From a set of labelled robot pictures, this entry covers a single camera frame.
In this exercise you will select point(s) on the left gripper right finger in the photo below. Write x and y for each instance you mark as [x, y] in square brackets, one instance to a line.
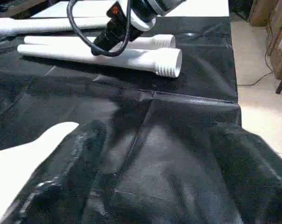
[257, 177]

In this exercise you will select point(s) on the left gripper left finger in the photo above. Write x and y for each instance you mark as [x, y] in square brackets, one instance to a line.
[61, 182]

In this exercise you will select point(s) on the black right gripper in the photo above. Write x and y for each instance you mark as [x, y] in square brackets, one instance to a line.
[117, 18]

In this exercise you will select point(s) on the white plastic table leg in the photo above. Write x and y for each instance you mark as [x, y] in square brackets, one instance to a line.
[52, 25]
[141, 58]
[155, 41]

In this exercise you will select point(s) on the white plastic table top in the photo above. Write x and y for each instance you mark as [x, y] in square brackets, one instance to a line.
[19, 163]

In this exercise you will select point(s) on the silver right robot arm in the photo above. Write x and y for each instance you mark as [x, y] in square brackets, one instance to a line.
[155, 8]

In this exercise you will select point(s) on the black plastic mat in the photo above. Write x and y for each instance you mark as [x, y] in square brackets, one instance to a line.
[169, 116]

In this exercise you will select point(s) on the brown cardboard box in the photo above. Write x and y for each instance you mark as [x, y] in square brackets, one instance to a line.
[274, 32]

